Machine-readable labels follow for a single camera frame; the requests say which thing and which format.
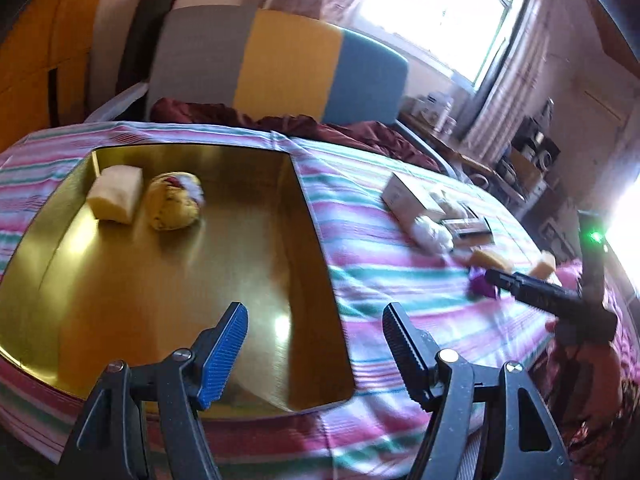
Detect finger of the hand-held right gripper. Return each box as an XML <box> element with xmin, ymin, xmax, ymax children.
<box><xmin>485</xmin><ymin>269</ymin><xmax>576</xmax><ymax>317</ymax></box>

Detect striped bedsheet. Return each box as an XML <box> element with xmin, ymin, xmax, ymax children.
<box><xmin>0</xmin><ymin>121</ymin><xmax>640</xmax><ymax>466</ymax></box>

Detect grey yellow blue headboard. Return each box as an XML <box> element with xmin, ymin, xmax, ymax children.
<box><xmin>147</xmin><ymin>5</ymin><xmax>411</xmax><ymax>126</ymax></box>

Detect white cardboard box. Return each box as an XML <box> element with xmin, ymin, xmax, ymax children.
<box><xmin>381</xmin><ymin>171</ymin><xmax>446</xmax><ymax>223</ymax></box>

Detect pale yellow sponge block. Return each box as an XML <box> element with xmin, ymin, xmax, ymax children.
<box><xmin>86</xmin><ymin>164</ymin><xmax>145</xmax><ymax>224</ymax></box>

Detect yellow round plush toy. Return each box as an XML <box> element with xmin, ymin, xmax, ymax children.
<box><xmin>144</xmin><ymin>172</ymin><xmax>206</xmax><ymax>232</ymax></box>

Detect pale cream lump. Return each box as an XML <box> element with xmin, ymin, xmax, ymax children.
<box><xmin>437</xmin><ymin>187</ymin><xmax>473</xmax><ymax>221</ymax></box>

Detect person's right hand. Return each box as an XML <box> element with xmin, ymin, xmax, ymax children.
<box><xmin>546</xmin><ymin>319</ymin><xmax>623</xmax><ymax>411</ymax></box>

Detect purple snack packet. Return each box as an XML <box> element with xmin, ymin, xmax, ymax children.
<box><xmin>467</xmin><ymin>266</ymin><xmax>501</xmax><ymax>301</ymax></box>

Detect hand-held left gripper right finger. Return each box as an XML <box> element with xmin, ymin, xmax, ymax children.
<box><xmin>382</xmin><ymin>303</ymin><xmax>571</xmax><ymax>480</ymax></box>

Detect window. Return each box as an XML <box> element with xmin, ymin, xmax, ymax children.
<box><xmin>350</xmin><ymin>0</ymin><xmax>521</xmax><ymax>86</ymax></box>

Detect white pillow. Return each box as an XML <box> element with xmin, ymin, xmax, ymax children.
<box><xmin>82</xmin><ymin>80</ymin><xmax>151</xmax><ymax>123</ymax></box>

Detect gold metal tray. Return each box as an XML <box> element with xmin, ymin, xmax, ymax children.
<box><xmin>0</xmin><ymin>146</ymin><xmax>358</xmax><ymax>417</ymax></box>

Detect small yellow sponge piece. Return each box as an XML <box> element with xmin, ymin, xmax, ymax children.
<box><xmin>527</xmin><ymin>251</ymin><xmax>557</xmax><ymax>281</ymax></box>

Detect white boxes on sill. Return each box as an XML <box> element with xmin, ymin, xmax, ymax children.
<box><xmin>420</xmin><ymin>91</ymin><xmax>457</xmax><ymax>133</ymax></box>

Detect wooden wardrobe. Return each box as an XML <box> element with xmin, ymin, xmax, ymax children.
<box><xmin>0</xmin><ymin>0</ymin><xmax>113</xmax><ymax>153</ymax></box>

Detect black rolled mat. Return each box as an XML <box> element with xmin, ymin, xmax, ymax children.
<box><xmin>117</xmin><ymin>0</ymin><xmax>178</xmax><ymax>96</ymax></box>

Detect black stereo speaker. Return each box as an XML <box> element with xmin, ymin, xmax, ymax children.
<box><xmin>520</xmin><ymin>117</ymin><xmax>561</xmax><ymax>171</ymax></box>

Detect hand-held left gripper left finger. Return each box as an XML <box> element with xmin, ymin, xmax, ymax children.
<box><xmin>62</xmin><ymin>301</ymin><xmax>249</xmax><ymax>480</ymax></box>

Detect clear packet with barcode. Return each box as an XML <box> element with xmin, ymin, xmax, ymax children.
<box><xmin>442</xmin><ymin>216</ymin><xmax>493</xmax><ymax>247</ymax></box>

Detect cluttered wooden desk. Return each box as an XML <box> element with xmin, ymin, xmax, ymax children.
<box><xmin>400</xmin><ymin>110</ymin><xmax>581</xmax><ymax>241</ymax></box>

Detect maroon blanket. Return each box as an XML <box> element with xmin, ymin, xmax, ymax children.
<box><xmin>150</xmin><ymin>97</ymin><xmax>443</xmax><ymax>176</ymax></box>

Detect white plastic bag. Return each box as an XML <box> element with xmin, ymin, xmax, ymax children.
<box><xmin>407</xmin><ymin>214</ymin><xmax>456</xmax><ymax>256</ymax></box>

